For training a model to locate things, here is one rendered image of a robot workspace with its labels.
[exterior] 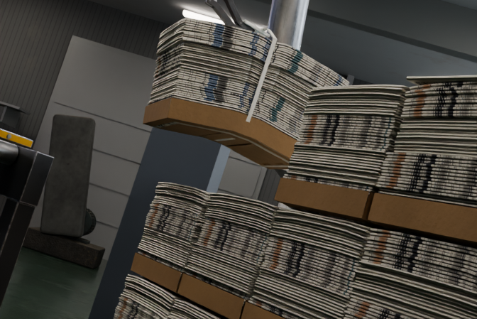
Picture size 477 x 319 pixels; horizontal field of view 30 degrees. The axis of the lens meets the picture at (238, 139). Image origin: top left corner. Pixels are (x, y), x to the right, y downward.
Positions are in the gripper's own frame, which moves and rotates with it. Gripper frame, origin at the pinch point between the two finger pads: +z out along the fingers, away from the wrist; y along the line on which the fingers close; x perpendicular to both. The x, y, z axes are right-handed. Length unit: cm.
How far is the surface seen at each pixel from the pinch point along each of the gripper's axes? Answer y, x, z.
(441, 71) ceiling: -215, -714, 371
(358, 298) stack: 55, 77, 11
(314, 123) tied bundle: 30, 49, 4
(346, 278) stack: 53, 70, 12
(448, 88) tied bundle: 23, 84, 9
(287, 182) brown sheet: 41, 48, 4
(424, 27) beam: -182, -507, 246
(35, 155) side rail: 54, -6, -36
